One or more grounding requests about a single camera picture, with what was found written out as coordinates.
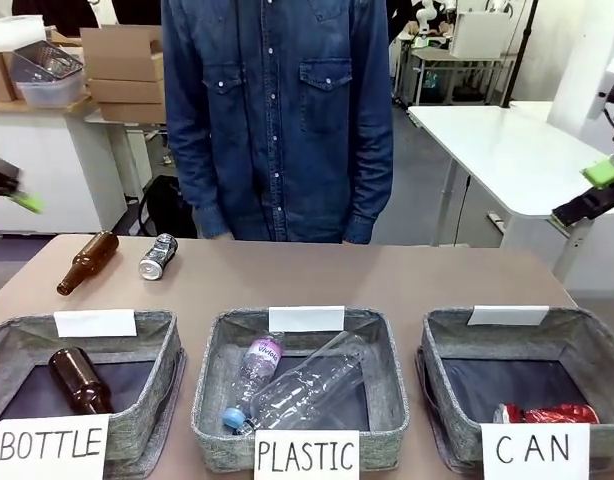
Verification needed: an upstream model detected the brown glass bottle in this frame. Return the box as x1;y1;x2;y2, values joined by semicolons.
55;229;121;298
47;346;115;416

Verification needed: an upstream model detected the crushed silver can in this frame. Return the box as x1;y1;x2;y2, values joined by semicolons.
137;232;180;282

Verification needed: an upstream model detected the crushed red can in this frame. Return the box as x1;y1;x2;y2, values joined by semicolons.
492;402;602;426

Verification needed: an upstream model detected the small plastic bottle blue cap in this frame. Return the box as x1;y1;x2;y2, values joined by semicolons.
222;336;284;436

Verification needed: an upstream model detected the large clear plastic bottle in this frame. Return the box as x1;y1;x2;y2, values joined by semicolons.
245;330;372;432

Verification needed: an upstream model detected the grey basket with bottle label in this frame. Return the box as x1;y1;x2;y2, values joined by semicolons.
0;309;188;480

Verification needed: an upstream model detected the grey basket with can label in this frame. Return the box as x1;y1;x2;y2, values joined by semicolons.
415;305;614;476

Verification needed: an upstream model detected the white paper label CAN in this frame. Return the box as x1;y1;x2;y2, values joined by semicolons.
480;422;591;480

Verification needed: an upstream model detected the grey basket with plastic label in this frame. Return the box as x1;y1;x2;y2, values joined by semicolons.
190;306;411;474

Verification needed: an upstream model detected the wooden top shelf unit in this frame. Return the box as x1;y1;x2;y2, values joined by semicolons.
0;94;128;236

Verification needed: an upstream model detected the white side table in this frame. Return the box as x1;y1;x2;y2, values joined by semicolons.
406;101;614;297

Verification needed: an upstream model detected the clear plastic container stack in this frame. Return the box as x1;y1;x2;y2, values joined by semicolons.
10;40;87;109

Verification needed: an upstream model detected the blank white card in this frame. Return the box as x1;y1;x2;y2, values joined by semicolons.
466;304;551;327
53;309;139;338
267;305;347;334

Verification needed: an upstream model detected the flat cardboard box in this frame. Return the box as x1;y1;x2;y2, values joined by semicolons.
95;98;168;125
88;76;167;106

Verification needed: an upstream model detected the black backpack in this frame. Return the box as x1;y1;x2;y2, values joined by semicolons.
136;174;199;240

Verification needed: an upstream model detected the black tripod pole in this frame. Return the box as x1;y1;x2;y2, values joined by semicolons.
500;0;541;109

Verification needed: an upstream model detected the white foam block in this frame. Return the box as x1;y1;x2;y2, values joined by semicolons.
0;14;48;53

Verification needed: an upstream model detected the open cardboard box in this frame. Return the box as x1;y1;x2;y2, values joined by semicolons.
79;25;166;82

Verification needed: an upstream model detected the white box in background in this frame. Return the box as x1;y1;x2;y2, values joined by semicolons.
448;9;512;61

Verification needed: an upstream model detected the background metal workbench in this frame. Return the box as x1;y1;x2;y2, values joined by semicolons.
392;34;519;107

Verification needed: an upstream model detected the white paper label BOTTLE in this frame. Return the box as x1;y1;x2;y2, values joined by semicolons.
0;413;111;480

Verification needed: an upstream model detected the person in denim shirt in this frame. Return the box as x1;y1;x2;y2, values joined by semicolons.
159;0;395;246

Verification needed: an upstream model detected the white paper label PLASTIC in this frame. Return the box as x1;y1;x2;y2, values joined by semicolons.
253;428;361;480

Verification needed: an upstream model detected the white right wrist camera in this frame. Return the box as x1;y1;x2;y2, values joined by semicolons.
588;56;614;147

